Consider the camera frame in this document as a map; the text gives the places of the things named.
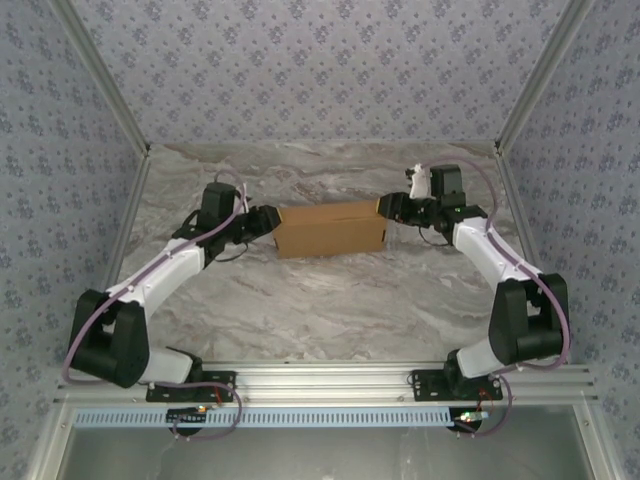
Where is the brown cardboard box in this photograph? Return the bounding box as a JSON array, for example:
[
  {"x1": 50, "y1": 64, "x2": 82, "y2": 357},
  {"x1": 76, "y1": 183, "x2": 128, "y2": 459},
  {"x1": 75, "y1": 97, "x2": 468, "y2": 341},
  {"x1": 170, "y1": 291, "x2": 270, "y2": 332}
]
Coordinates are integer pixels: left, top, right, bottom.
[{"x1": 272, "y1": 198, "x2": 389, "y2": 260}]

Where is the small circuit board with LED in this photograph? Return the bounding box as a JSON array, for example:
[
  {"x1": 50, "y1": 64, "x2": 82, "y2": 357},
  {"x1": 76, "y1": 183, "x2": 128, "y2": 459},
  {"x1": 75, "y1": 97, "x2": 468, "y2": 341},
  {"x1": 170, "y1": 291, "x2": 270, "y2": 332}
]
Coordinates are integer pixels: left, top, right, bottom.
[
  {"x1": 452, "y1": 409, "x2": 490, "y2": 429},
  {"x1": 167, "y1": 405, "x2": 209, "y2": 426}
]

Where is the grey metal panel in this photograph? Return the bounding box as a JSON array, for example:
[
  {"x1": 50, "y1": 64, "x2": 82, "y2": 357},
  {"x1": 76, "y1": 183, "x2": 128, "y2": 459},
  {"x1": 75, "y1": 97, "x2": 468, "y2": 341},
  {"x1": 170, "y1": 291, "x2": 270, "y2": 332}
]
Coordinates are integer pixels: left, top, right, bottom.
[{"x1": 58, "y1": 424, "x2": 587, "y2": 480}]

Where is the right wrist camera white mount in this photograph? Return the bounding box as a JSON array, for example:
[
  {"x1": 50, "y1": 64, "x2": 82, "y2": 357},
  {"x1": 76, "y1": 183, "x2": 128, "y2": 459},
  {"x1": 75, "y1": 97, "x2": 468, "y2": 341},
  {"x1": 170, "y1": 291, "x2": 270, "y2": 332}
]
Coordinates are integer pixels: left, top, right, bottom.
[{"x1": 404, "y1": 163, "x2": 433, "y2": 200}]

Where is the aluminium side rail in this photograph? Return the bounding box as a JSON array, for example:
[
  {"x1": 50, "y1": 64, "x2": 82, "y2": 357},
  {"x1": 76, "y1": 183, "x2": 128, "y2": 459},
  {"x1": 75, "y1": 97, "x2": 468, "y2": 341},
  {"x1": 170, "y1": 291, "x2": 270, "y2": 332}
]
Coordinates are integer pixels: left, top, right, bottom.
[
  {"x1": 75, "y1": 149, "x2": 152, "y2": 369},
  {"x1": 494, "y1": 144, "x2": 572, "y2": 365}
]

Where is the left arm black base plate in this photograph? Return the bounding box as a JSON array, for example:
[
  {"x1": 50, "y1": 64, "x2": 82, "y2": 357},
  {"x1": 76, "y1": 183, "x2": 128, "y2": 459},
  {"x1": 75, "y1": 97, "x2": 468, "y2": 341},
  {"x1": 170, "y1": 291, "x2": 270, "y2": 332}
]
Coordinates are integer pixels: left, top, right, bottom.
[{"x1": 145, "y1": 370, "x2": 237, "y2": 403}]

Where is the wide aluminium frame rail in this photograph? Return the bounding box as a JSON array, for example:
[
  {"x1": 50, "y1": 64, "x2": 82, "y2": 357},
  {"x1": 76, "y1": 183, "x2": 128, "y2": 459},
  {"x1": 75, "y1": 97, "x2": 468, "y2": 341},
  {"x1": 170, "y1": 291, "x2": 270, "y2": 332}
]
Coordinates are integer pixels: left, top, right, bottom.
[{"x1": 53, "y1": 363, "x2": 600, "y2": 405}]

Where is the aluminium frame post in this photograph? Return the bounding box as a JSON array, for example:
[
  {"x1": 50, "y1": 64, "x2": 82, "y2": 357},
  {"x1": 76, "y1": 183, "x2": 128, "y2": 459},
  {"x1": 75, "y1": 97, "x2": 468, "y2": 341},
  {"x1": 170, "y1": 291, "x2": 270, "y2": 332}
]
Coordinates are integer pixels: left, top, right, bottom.
[
  {"x1": 52, "y1": 0, "x2": 152, "y2": 157},
  {"x1": 493, "y1": 0, "x2": 597, "y2": 155}
]

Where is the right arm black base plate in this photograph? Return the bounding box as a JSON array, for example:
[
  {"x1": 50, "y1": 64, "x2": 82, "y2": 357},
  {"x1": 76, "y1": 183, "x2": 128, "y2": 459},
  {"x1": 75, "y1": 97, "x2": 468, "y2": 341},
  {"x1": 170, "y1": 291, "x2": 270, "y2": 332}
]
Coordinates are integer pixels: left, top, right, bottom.
[{"x1": 410, "y1": 369, "x2": 504, "y2": 403}]

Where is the light blue slotted cable duct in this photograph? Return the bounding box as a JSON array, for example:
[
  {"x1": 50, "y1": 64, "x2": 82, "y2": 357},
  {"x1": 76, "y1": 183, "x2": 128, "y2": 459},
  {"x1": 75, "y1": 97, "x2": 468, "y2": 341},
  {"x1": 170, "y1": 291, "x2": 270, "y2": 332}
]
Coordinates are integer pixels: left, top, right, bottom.
[{"x1": 73, "y1": 405, "x2": 452, "y2": 429}]

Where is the short aluminium frame rail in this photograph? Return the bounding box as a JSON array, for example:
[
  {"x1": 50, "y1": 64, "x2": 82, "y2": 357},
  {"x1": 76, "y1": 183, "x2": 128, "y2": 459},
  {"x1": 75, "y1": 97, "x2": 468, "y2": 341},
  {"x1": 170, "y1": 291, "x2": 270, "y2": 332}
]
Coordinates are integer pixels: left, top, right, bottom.
[
  {"x1": 24, "y1": 403, "x2": 76, "y2": 480},
  {"x1": 573, "y1": 403, "x2": 619, "y2": 480}
]

